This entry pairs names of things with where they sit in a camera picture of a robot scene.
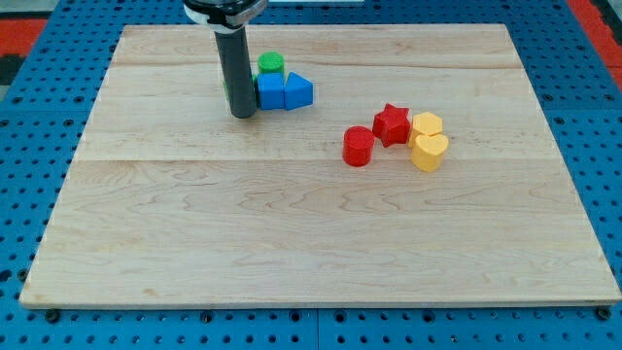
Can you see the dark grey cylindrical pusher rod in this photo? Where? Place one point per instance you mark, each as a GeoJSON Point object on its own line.
{"type": "Point", "coordinates": [236, 67]}

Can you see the green block behind rod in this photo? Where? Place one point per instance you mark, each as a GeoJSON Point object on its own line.
{"type": "Point", "coordinates": [254, 80]}

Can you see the green cylinder block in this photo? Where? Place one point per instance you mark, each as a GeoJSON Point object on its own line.
{"type": "Point", "coordinates": [271, 63]}

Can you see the blue cube block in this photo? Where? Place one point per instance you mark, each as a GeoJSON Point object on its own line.
{"type": "Point", "coordinates": [271, 91]}

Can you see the blue triangular block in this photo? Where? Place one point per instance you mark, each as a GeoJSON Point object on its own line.
{"type": "Point", "coordinates": [298, 92]}

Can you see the red cylinder block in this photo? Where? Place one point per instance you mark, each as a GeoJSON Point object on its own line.
{"type": "Point", "coordinates": [358, 143]}

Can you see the light wooden board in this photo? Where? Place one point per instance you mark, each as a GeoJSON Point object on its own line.
{"type": "Point", "coordinates": [171, 202]}

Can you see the red star block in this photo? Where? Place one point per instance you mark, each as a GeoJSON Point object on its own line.
{"type": "Point", "coordinates": [392, 125]}

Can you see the yellow hexagon block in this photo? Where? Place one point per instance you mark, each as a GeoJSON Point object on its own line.
{"type": "Point", "coordinates": [425, 123]}

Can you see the yellow heart block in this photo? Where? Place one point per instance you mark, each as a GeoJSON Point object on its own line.
{"type": "Point", "coordinates": [428, 151]}

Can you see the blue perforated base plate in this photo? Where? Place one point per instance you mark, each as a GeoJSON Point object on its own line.
{"type": "Point", "coordinates": [44, 112]}

